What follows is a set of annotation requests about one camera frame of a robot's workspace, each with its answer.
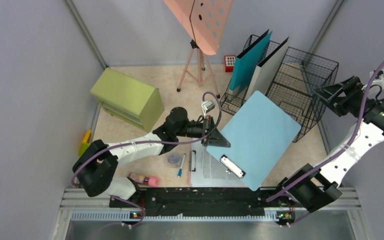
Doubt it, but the green metal drawer box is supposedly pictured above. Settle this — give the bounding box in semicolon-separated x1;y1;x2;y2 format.
90;68;165;133

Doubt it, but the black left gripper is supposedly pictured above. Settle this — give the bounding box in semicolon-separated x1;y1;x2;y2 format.
175;114;231;148

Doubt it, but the light blue clipboard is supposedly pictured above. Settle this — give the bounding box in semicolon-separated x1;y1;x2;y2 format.
206;91;301;191

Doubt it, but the clear jar of paperclips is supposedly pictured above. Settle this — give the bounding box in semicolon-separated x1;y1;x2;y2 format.
167;152;182;168

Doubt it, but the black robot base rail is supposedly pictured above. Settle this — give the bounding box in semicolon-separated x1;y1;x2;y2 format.
108;186;307;220

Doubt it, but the black wire mesh file rack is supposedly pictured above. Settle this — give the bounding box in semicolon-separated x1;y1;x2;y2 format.
219;34;340;143

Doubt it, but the blue white marker pen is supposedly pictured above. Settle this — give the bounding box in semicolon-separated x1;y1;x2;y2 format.
177;153;187;178

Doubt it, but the yellow green toy block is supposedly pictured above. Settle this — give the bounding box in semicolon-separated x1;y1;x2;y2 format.
77;129;92;157

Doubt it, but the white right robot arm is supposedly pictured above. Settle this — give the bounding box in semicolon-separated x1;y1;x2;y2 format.
267;76;384;213

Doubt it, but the pink capped tube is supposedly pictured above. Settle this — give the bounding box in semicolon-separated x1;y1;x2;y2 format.
128;172;160;188

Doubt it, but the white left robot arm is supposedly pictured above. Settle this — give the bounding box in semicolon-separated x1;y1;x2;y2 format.
72;107;231;207

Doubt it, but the pink clipboard with papers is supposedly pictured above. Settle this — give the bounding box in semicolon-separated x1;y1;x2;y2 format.
188;142;247;188

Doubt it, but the grey white file folder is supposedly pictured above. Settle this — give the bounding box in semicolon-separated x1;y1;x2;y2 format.
244;36;290;101

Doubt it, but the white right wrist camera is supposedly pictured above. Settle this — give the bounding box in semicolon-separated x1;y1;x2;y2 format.
367;68;384;99

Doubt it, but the red white small box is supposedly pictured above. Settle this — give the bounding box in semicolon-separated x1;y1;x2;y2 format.
224;55;236;73

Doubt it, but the pink perforated board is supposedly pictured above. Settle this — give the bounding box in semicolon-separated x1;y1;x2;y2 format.
163;0;233;56

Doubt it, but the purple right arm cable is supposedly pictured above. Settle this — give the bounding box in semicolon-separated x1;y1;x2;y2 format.
265;46;384;228

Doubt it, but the teal file folder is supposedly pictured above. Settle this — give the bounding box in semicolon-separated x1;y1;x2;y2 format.
227;29;272;96

